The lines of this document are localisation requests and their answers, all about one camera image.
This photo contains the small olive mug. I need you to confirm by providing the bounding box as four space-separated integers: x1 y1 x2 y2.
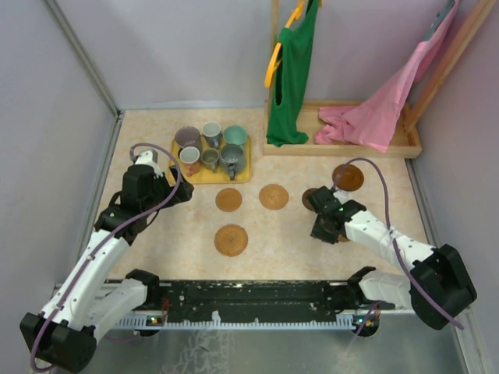
200 149 219 173

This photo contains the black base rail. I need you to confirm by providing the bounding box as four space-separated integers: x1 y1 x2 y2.
97 278 395 324

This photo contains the large brown wooden coaster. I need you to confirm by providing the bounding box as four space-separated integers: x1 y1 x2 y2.
332 164 364 192

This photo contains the dark speckled grey mug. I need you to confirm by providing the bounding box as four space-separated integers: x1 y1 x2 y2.
219 144 246 181

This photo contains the wooden rack base tray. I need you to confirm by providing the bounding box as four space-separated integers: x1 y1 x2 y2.
262 101 422 159

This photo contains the large woven rattan coaster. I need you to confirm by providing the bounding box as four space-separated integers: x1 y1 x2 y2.
214 224 249 257

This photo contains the teal mug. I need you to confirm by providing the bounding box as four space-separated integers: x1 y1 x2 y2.
223 125 248 147

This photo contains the yellow hanger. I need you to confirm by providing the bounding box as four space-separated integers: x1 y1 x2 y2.
264 1 323 88

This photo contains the purple mug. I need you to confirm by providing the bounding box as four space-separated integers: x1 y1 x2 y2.
175 126 203 152

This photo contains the yellow tray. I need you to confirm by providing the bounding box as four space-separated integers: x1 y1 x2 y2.
170 134 252 185

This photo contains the dark walnut coaster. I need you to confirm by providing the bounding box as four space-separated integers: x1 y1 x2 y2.
302 188 317 213

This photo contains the pink mug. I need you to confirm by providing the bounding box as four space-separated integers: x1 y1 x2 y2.
179 146 201 177

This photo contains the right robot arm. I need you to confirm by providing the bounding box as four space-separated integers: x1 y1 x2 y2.
306 186 477 330

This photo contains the grey hanger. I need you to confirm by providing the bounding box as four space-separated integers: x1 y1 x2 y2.
423 0 455 41

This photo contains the grey-white mug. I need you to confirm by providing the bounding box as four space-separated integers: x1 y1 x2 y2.
201 122 222 150

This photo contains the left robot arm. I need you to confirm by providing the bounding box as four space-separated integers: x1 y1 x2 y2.
19 148 193 373

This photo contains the pink shirt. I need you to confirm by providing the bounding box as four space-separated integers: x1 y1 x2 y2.
314 1 459 153

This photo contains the green shirt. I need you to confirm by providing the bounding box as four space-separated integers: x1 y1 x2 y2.
266 0 320 148

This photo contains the light wooden coaster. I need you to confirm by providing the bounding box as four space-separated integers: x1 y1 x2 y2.
215 188 242 212

